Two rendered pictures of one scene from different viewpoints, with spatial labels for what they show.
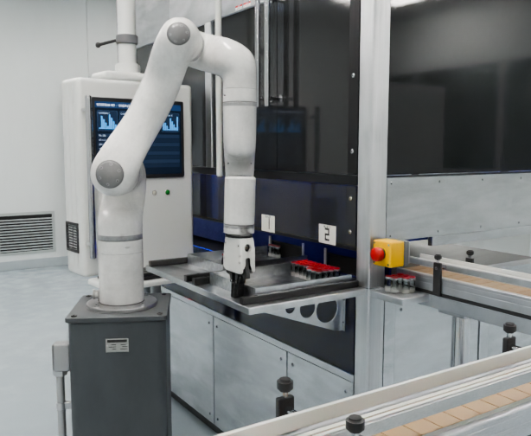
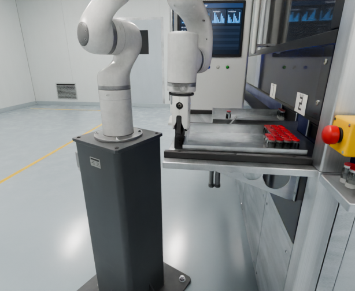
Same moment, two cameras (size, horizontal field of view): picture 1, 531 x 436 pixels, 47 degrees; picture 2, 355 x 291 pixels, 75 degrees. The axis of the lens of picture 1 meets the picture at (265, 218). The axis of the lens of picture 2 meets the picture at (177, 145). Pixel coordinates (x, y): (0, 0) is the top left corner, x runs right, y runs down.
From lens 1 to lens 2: 120 cm
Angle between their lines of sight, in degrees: 42
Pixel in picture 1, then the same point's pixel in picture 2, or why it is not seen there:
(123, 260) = (106, 104)
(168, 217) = (226, 84)
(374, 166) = not seen: outside the picture
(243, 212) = (176, 69)
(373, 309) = (322, 194)
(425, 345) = not seen: outside the picture
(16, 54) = not seen: hidden behind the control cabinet
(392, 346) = (344, 237)
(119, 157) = (87, 19)
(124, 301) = (108, 133)
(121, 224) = (103, 77)
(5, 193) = not seen: hidden behind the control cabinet
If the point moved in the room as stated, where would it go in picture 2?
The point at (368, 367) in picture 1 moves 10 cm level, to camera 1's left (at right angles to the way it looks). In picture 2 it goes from (304, 247) to (269, 232)
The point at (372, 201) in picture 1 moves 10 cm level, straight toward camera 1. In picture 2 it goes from (347, 62) to (329, 62)
